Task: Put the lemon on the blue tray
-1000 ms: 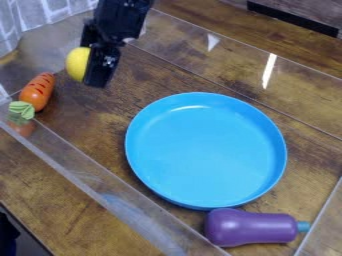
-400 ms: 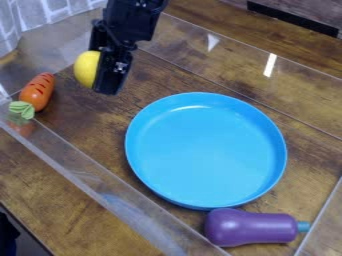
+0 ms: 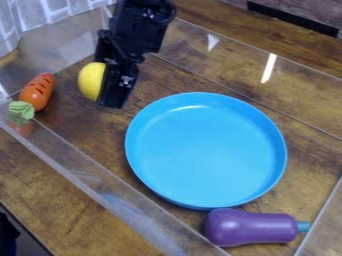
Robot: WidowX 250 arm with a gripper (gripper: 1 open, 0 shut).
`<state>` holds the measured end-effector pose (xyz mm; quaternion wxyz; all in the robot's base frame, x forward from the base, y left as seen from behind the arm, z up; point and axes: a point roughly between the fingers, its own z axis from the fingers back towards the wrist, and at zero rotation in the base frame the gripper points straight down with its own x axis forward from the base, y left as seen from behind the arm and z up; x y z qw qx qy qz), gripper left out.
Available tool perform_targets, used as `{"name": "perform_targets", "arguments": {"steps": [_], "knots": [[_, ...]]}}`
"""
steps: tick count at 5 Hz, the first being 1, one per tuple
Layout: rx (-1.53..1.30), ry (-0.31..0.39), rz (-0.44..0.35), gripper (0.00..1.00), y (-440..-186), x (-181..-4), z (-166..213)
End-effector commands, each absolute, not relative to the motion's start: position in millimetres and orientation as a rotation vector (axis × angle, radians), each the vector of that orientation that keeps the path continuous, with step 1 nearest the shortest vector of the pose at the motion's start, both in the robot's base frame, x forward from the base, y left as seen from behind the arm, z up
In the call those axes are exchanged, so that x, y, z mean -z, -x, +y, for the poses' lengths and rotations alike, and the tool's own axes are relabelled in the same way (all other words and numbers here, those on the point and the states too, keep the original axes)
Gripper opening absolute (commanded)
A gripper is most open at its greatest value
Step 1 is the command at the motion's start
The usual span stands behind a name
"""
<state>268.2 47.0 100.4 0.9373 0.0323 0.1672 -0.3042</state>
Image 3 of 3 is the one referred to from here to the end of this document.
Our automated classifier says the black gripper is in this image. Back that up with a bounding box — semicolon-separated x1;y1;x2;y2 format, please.
95;0;176;108

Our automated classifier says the yellow toy lemon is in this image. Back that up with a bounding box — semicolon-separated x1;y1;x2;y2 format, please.
78;62;106;101

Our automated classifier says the blue round plastic tray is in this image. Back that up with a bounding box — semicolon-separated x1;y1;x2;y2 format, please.
124;92;287;210

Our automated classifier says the orange toy carrot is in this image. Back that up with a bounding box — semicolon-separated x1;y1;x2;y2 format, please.
9;72;55;120

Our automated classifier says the white patterned curtain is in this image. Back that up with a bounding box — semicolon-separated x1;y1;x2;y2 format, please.
0;0;118;58

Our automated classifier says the purple toy eggplant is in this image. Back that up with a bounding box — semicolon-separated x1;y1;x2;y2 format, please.
204;208;310;247

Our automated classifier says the clear acrylic enclosure wall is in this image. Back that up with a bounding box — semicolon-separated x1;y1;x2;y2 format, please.
0;0;342;256

